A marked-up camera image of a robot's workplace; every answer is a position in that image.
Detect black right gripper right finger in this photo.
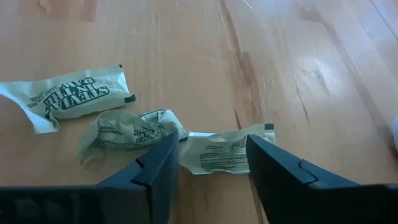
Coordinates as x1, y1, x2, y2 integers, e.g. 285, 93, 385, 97
246, 134, 398, 224

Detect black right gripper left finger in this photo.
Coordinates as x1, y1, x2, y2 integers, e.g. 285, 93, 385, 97
0, 133, 181, 224

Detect green stevia sweetener packet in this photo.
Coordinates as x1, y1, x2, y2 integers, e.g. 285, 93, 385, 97
179, 123, 276, 175
77, 108, 189, 164
0, 64, 137, 134

